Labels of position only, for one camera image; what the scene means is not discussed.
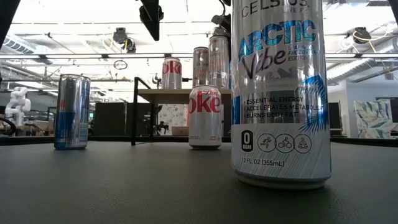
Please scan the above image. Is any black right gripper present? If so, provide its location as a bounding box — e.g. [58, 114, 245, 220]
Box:
[210, 13, 233, 38]

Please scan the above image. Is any white Celsius can yellow base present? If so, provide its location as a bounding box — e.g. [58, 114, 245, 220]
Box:
[208, 34, 231, 90]

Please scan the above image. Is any Celsius Tropical Vibe can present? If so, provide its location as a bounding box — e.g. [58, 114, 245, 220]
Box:
[192, 46, 210, 88]

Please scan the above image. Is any Diet Coke can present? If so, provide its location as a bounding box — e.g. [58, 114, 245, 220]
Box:
[161, 57, 183, 90]
[188, 84, 223, 150]

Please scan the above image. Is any black red ceiling device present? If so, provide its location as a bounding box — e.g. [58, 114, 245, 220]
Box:
[124, 37, 137, 54]

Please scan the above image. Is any Celsius Arctic Vibe can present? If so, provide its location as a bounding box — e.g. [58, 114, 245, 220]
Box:
[231, 0, 333, 191]

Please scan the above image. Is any floral patterned panel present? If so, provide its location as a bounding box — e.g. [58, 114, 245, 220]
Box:
[157, 104, 189, 136]

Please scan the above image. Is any black tripod device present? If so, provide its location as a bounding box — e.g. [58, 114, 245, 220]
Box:
[154, 105, 170, 135]

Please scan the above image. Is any black cabinet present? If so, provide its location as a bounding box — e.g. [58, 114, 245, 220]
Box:
[93, 101, 162, 137]

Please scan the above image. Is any slim silver Red Bull can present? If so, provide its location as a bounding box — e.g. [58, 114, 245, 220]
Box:
[53, 73, 91, 151]

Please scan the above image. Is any black monitor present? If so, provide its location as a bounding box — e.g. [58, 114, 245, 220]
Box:
[328, 102, 341, 130]

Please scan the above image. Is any black table mat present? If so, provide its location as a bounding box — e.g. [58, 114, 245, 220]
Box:
[0, 141, 398, 224]

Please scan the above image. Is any leaf patterned panel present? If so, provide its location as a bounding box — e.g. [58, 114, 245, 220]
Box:
[353, 98, 398, 139]

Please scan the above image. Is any black ceiling cable reel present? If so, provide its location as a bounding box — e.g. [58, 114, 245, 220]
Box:
[112, 27, 128, 45]
[344, 27, 373, 44]

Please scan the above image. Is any black looped cable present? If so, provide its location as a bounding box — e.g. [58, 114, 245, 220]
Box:
[0, 116, 19, 137]

